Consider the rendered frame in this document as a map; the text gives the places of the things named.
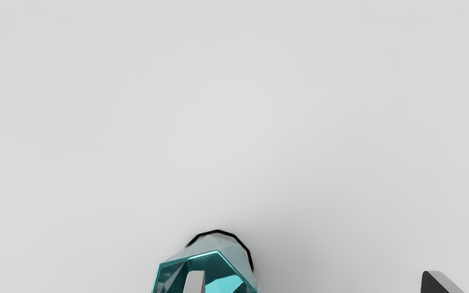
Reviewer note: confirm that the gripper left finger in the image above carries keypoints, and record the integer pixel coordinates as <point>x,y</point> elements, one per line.
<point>194,283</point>

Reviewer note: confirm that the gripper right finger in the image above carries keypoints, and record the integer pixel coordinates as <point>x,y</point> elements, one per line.
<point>436,284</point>

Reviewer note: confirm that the teal faceted mug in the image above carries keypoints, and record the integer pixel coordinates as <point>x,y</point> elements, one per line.
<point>218,264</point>

